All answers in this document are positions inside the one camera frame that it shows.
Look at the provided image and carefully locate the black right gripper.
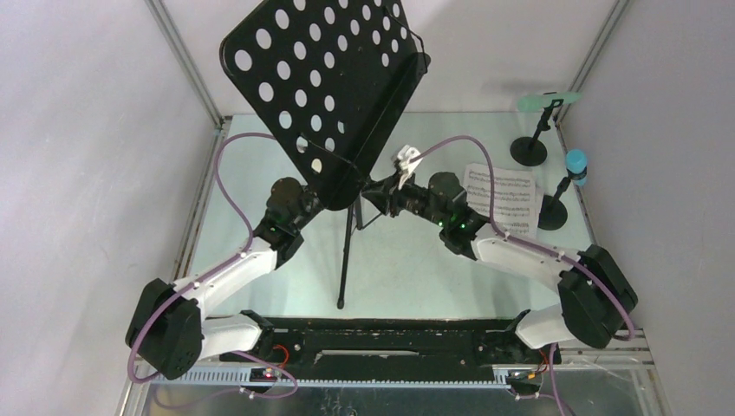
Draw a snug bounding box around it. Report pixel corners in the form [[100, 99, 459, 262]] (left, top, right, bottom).
[[360, 171, 446, 230]]

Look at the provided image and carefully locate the black music stand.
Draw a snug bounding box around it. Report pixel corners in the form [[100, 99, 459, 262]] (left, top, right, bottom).
[[218, 0, 432, 311]]

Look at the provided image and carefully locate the sheet music page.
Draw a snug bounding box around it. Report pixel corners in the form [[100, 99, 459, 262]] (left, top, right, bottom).
[[462, 163, 538, 238], [535, 185, 545, 228]]

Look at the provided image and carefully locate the black microphone stand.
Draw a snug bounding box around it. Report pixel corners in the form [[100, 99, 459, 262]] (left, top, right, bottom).
[[510, 99, 563, 167], [538, 176, 572, 231]]

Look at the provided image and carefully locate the blue toy microphone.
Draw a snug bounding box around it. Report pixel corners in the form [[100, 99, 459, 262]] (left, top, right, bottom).
[[565, 149, 589, 186]]

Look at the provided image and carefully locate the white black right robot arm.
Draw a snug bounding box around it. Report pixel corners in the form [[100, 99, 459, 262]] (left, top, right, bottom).
[[361, 172, 639, 362]]

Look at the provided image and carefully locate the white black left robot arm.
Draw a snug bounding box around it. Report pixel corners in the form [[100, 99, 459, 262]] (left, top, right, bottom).
[[125, 178, 322, 380]]

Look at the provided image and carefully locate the green toy microphone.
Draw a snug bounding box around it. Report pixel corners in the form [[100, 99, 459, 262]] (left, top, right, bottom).
[[517, 92, 582, 113]]

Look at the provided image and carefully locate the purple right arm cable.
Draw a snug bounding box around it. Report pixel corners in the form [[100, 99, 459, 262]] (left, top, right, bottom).
[[416, 134, 637, 416]]

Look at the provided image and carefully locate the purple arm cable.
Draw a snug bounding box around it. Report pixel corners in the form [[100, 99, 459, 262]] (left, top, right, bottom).
[[126, 132, 300, 400], [416, 134, 637, 416]]

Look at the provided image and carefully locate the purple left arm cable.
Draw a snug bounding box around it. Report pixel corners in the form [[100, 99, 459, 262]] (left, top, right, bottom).
[[126, 132, 300, 400]]

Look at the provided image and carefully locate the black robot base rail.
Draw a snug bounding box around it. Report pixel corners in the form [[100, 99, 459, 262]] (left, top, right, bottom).
[[248, 317, 561, 384]]

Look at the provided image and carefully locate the aluminium table frame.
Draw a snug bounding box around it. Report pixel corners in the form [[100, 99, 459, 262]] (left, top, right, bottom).
[[125, 1, 638, 397]]

